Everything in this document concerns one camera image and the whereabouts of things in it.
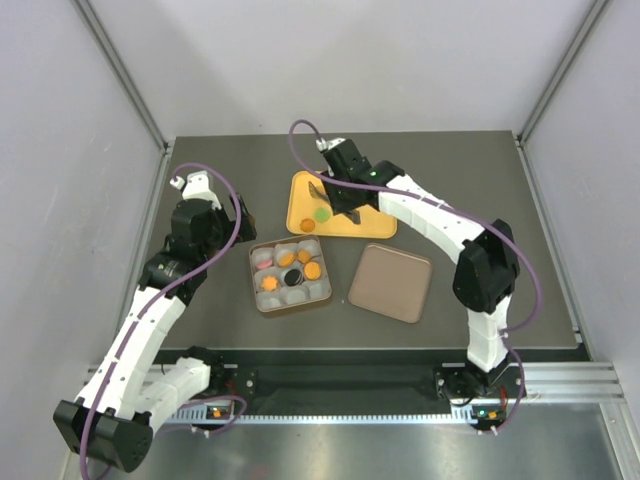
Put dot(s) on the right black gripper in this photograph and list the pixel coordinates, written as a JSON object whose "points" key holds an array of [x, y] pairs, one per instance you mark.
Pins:
{"points": [[338, 206]]}

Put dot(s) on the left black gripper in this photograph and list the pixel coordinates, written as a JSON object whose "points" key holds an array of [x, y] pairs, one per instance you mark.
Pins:
{"points": [[246, 229]]}

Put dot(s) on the metal tongs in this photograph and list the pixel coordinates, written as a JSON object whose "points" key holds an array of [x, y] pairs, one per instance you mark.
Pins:
{"points": [[316, 193]]}

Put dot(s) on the green sandwich cookie bottom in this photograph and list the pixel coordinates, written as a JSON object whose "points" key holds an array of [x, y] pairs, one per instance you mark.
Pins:
{"points": [[321, 215]]}

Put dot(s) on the orange round biscuit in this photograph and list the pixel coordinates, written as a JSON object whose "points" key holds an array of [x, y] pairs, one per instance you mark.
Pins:
{"points": [[307, 225]]}

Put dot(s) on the gold cookie tin box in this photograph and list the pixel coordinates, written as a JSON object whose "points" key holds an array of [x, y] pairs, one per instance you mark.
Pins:
{"points": [[281, 271]]}

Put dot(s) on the orange swirl cookie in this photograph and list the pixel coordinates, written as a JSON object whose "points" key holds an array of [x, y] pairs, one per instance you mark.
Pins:
{"points": [[269, 283]]}

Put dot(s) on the gold tin lid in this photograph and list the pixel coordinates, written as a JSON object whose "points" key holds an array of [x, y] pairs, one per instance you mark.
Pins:
{"points": [[392, 283]]}

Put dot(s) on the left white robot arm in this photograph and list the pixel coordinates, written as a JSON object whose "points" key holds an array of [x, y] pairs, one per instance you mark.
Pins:
{"points": [[115, 416]]}

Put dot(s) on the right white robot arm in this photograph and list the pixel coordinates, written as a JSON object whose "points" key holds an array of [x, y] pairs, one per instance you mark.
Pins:
{"points": [[485, 268]]}

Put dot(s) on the white paper cupcake liner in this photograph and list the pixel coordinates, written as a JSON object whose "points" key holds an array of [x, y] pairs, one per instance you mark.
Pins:
{"points": [[318, 289], [258, 278], [268, 301], [310, 245], [282, 248], [296, 295], [261, 253]]}

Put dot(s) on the orange yellow tray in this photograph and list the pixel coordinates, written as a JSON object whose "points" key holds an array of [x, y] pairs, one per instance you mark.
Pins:
{"points": [[301, 205]]}

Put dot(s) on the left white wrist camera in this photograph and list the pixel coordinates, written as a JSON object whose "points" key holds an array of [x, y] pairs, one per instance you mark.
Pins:
{"points": [[197, 185]]}

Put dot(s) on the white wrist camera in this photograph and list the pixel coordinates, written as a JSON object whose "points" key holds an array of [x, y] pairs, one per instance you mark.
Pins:
{"points": [[324, 145], [197, 185]]}

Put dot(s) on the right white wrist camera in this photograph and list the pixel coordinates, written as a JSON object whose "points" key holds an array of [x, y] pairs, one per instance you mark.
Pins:
{"points": [[324, 145]]}

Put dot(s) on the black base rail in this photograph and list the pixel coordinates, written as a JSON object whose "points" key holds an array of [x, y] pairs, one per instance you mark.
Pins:
{"points": [[332, 382]]}

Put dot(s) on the aluminium frame rail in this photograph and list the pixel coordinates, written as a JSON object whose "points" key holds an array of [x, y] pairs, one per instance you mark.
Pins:
{"points": [[108, 49]]}

